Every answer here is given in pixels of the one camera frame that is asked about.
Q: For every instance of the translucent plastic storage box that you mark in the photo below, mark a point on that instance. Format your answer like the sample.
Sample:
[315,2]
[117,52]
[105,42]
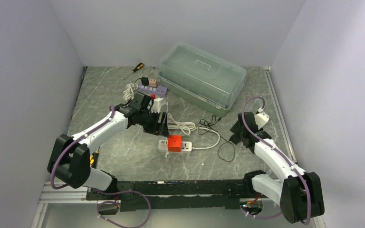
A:
[201,77]

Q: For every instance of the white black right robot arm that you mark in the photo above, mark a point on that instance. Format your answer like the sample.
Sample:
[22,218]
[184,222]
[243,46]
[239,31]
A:
[297,192]

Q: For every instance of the red cube socket adapter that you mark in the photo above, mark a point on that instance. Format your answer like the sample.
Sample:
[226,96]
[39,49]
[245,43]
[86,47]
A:
[174,143]

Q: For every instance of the white power strip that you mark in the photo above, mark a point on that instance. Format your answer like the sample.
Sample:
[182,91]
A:
[186,146]

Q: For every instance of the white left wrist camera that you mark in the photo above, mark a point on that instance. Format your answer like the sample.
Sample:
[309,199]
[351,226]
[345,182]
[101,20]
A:
[160,105]

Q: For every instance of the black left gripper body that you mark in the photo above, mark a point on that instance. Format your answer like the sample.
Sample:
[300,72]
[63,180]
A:
[149,121]

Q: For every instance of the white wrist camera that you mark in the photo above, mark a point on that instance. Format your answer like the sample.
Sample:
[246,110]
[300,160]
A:
[261,119]
[160,105]

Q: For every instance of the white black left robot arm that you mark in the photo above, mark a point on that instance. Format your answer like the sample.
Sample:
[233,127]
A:
[69,164]

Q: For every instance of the small orange black screwdriver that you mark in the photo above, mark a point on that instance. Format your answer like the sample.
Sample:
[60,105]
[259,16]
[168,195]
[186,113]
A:
[137,67]

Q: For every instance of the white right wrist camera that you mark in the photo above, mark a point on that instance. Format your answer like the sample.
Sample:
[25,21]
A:
[261,119]

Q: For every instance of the black power adapter plug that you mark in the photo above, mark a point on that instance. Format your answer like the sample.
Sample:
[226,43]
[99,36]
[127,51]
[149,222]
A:
[144,81]

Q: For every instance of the yellow black screwdriver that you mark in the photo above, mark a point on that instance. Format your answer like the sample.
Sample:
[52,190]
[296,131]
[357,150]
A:
[92,159]

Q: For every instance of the purple power strip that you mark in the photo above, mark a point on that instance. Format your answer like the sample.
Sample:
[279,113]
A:
[159,91]

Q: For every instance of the pink usb charger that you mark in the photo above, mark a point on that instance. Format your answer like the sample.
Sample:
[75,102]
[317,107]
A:
[153,83]

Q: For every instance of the aluminium table edge rail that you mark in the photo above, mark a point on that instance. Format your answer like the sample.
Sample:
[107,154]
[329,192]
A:
[289,147]

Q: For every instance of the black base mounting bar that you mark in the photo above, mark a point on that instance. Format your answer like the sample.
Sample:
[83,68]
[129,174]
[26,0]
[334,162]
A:
[189,194]

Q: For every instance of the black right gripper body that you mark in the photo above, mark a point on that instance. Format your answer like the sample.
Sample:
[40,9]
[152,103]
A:
[238,130]

